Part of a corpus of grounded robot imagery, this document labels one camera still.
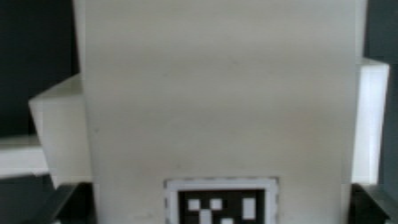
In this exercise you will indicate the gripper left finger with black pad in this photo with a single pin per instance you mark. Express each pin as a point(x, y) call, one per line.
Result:
point(68, 207)

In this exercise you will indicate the white L-shaped fence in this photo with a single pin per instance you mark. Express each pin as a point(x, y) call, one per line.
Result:
point(22, 156)

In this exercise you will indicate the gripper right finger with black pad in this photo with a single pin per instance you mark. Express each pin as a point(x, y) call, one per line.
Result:
point(373, 206)

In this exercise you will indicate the white cabinet top block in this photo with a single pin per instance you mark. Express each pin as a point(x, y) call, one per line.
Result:
point(221, 96)

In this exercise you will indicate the white cabinet body box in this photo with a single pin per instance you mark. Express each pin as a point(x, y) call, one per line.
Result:
point(57, 112)

